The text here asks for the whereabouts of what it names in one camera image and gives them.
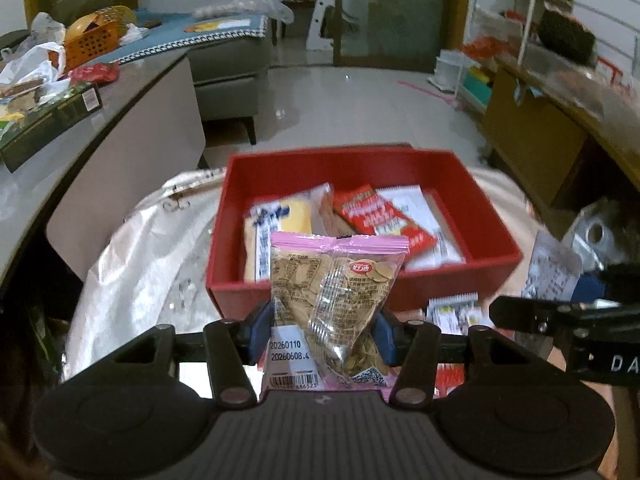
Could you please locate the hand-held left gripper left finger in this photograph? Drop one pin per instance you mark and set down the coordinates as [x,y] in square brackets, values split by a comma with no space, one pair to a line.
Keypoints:
[259,332]

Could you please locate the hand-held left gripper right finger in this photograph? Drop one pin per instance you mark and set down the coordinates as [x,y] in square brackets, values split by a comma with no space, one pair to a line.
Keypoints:
[385,335]

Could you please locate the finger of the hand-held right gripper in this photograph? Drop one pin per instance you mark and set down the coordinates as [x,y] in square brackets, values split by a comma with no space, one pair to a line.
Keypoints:
[620,275]
[525,315]

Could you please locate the green wafer packet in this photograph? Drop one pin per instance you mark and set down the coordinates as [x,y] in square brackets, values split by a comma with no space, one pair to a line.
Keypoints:
[452,312]

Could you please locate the red candy bag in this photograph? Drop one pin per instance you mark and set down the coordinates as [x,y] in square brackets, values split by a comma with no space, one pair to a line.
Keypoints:
[450,377]

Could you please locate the pink seed packet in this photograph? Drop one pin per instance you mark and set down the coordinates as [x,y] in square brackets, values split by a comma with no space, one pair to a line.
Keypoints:
[325,285]

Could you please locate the long white snack packet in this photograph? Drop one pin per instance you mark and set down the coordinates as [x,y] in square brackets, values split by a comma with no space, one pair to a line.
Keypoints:
[442,247]

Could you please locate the tall red snack packet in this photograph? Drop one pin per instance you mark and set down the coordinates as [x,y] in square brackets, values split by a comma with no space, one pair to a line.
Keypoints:
[370,215]

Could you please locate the yellow cake packet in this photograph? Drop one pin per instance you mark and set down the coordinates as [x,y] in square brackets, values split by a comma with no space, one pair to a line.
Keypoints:
[295,215]

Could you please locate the red cardboard box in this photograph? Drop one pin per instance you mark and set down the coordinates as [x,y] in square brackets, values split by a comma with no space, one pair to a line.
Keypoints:
[350,170]

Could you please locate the silver foil bag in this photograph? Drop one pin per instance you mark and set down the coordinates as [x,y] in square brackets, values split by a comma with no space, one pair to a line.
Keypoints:
[550,270]

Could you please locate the wooden cabinet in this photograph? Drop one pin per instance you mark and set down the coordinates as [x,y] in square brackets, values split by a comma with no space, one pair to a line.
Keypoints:
[535,135]

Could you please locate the teal storage box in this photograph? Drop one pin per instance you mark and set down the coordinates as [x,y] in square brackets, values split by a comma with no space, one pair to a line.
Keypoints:
[475,87]

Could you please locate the grey side table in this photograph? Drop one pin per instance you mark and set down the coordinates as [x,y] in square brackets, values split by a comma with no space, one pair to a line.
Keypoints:
[135,125]

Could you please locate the pink stick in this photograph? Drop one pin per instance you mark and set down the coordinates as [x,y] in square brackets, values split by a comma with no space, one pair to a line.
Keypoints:
[427,91]

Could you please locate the dark patterned container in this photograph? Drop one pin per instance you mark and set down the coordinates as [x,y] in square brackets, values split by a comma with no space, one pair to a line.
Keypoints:
[567,35]

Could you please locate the white plastic drawers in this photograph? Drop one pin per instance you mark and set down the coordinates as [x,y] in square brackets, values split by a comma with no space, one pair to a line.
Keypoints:
[447,67]

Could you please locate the red plastic bag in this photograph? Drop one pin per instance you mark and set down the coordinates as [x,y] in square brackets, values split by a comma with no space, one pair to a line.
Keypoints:
[480,49]

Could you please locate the grey-green sofa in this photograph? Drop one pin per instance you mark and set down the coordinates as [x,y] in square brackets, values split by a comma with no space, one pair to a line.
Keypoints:
[235,60]

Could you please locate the dark green box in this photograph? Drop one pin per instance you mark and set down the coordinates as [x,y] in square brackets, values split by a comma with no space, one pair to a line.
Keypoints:
[45,122]

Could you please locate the blue patterned sofa cover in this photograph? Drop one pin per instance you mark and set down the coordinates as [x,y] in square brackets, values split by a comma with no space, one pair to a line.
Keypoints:
[200,32]

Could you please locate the red foil bag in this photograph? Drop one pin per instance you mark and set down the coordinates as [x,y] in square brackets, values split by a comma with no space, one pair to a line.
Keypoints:
[95,72]

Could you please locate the clear plastic bag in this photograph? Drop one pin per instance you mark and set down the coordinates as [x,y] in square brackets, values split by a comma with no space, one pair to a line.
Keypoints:
[240,10]

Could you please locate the glass sliding door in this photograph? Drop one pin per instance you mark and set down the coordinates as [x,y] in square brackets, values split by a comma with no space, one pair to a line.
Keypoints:
[395,10]

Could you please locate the orange plastic basket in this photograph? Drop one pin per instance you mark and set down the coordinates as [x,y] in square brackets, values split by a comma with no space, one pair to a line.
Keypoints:
[97,35]

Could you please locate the white plastic bag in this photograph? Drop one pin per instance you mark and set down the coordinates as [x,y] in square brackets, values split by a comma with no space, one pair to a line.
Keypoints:
[30,62]

